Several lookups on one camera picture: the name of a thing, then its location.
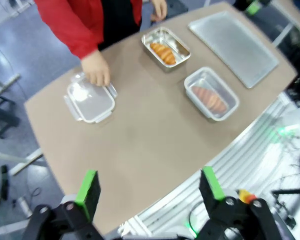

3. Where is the black bar on floor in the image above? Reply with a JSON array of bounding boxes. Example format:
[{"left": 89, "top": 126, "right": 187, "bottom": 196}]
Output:
[{"left": 0, "top": 164, "right": 10, "bottom": 201}]

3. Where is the person's right forearm red sleeve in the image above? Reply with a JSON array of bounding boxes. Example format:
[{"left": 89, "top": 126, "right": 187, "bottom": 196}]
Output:
[{"left": 34, "top": 0, "right": 105, "bottom": 61}]

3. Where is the stainless steel container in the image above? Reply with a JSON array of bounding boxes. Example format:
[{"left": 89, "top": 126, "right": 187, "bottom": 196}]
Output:
[
  {"left": 141, "top": 26, "right": 192, "bottom": 74},
  {"left": 183, "top": 66, "right": 240, "bottom": 123}
]

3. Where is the golden croissant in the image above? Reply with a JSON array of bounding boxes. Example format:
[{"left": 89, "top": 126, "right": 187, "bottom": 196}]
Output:
[
  {"left": 191, "top": 86, "right": 228, "bottom": 115},
  {"left": 149, "top": 42, "right": 177, "bottom": 66}
]

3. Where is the perforated metal baking tray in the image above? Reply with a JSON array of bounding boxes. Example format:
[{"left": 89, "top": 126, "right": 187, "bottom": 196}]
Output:
[{"left": 187, "top": 10, "right": 280, "bottom": 90}]

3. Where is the clear plastic clip lid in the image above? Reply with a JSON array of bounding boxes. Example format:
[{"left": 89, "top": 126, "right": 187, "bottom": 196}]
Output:
[
  {"left": 63, "top": 71, "right": 118, "bottom": 125},
  {"left": 183, "top": 66, "right": 240, "bottom": 123}
]

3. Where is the left gripper black green-padded right finger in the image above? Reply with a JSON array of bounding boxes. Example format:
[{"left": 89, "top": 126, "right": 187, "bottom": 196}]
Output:
[{"left": 196, "top": 165, "right": 284, "bottom": 240}]

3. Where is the white brown-table leg foot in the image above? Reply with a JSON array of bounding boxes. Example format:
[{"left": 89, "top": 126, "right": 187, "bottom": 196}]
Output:
[{"left": 0, "top": 147, "right": 45, "bottom": 177}]

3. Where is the grey plastic stool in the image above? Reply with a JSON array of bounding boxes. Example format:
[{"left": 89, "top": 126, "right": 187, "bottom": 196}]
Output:
[{"left": 0, "top": 91, "right": 21, "bottom": 140}]

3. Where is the orange red button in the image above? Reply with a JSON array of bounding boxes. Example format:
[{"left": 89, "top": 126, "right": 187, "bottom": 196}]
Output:
[{"left": 236, "top": 189, "right": 256, "bottom": 205}]

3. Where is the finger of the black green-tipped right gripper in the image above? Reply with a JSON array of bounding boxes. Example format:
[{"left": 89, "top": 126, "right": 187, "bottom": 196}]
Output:
[{"left": 246, "top": 0, "right": 263, "bottom": 14}]

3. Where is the left gripper black green-padded left finger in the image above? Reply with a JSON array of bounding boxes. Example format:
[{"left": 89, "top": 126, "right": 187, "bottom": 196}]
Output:
[{"left": 22, "top": 169, "right": 104, "bottom": 240}]

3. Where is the person's left hand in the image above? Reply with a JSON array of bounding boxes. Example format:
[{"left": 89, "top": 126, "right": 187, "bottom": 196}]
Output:
[{"left": 149, "top": 0, "right": 168, "bottom": 22}]

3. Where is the person's right hand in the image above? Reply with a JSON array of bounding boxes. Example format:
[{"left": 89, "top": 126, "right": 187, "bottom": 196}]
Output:
[{"left": 80, "top": 49, "right": 111, "bottom": 87}]

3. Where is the person in red jacket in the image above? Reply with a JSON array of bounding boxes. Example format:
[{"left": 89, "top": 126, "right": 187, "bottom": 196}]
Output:
[{"left": 33, "top": 0, "right": 170, "bottom": 61}]

